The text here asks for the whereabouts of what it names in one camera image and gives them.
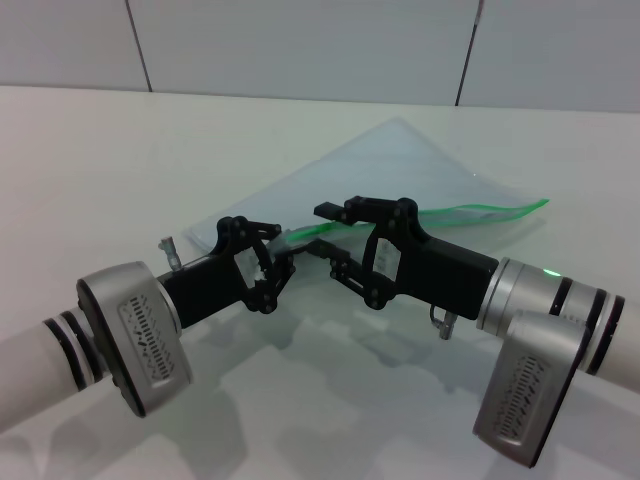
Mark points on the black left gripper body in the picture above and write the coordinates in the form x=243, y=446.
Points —
x=205, y=287

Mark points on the clear green-zip document bag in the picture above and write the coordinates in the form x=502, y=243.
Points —
x=465, y=211

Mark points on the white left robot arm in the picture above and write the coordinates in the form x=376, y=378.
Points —
x=35, y=357

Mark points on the white paper sheets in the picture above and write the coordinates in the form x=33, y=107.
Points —
x=385, y=165

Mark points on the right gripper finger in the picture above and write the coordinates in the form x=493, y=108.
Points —
x=347, y=270
x=375, y=207

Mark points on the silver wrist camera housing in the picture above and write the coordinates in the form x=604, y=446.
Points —
x=135, y=335
x=525, y=385

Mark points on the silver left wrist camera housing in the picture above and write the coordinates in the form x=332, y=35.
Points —
x=135, y=335

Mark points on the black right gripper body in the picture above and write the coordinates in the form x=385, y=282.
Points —
x=440, y=272

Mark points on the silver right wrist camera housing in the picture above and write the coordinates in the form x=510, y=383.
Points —
x=525, y=385

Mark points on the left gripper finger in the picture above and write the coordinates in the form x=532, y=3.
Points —
x=280, y=280
x=250, y=227

